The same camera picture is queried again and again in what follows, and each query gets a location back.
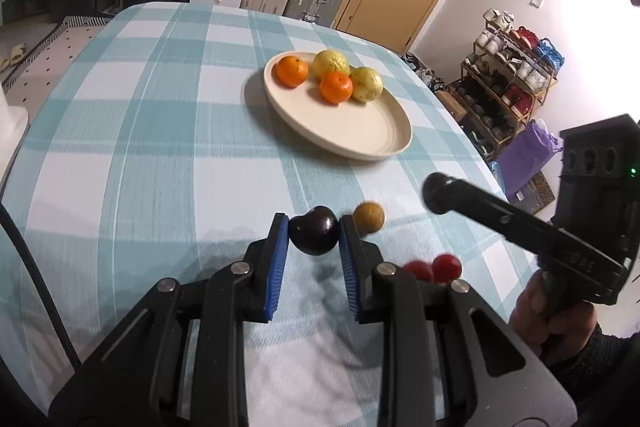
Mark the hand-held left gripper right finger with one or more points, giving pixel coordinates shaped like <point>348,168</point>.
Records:
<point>351,267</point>

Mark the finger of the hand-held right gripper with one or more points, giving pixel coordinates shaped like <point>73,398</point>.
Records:
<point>480,204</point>

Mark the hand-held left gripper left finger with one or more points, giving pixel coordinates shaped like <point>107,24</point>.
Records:
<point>277,267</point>

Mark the dark purple plum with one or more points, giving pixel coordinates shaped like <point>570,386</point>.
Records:
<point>315,231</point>

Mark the cream round plate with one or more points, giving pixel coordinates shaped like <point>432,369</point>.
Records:
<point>345,122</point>

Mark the green yellow round fruit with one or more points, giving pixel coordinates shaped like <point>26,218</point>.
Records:
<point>366,84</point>
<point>331,63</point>

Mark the orange mandarin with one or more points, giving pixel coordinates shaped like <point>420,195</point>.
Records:
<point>336,87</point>
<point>291,71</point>

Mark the person's right forearm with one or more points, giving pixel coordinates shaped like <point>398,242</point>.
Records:
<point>600,382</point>

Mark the person's right hand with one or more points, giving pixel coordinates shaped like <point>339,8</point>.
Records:
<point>530,322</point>

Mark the brown longan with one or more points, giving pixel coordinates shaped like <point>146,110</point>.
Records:
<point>370,217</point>

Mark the brown doormat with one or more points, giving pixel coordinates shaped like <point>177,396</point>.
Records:
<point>537,192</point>

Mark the red cherry tomato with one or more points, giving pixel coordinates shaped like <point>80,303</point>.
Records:
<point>420,270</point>
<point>446,268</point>

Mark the purple paper bag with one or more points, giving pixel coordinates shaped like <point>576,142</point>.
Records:
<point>530,157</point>

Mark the cardboard box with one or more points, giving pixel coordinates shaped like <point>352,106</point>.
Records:
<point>451,106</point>

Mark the wooden shoe rack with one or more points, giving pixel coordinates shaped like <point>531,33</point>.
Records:
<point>505,92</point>

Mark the pile of shoes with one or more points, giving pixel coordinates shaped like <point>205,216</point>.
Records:
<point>425,72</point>

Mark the white paper towel roll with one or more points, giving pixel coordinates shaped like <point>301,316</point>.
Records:
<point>12,132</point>

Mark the dotted grey rug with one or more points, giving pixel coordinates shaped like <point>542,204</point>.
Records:
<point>50,47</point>

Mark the beige slippers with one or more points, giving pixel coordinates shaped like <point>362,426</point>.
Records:
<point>12,57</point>

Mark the white light switch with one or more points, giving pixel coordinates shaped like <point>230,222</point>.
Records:
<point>537,2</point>

